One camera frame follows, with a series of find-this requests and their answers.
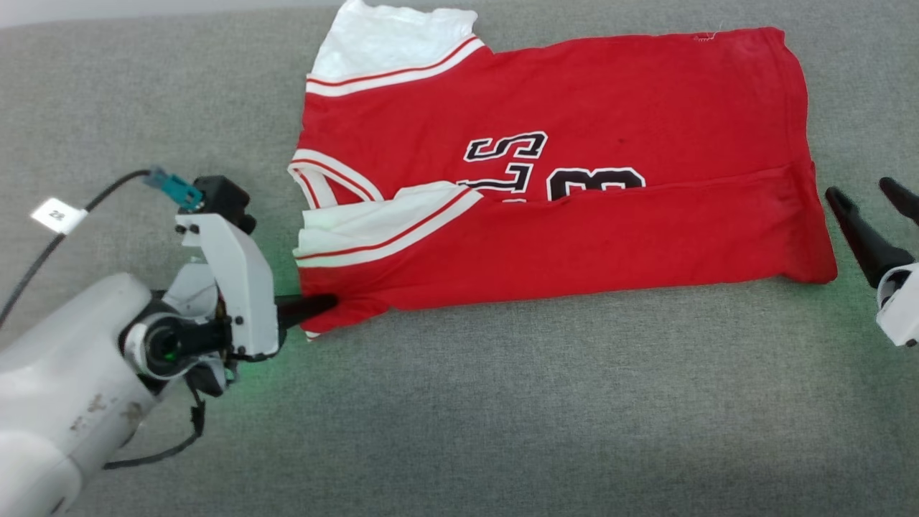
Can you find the red and white sports jersey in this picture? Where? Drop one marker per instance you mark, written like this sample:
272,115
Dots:
610,237

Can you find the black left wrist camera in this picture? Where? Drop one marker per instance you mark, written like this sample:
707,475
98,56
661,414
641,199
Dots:
226,199

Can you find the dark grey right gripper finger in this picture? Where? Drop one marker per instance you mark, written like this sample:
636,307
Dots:
869,248
906,202

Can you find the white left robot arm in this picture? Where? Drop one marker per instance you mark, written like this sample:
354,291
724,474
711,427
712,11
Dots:
57,373

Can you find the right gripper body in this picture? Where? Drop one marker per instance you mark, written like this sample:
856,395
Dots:
903,309

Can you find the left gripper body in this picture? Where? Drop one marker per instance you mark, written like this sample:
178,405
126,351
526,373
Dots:
172,341

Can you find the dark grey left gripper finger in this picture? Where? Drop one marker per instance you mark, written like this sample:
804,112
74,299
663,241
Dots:
301,309

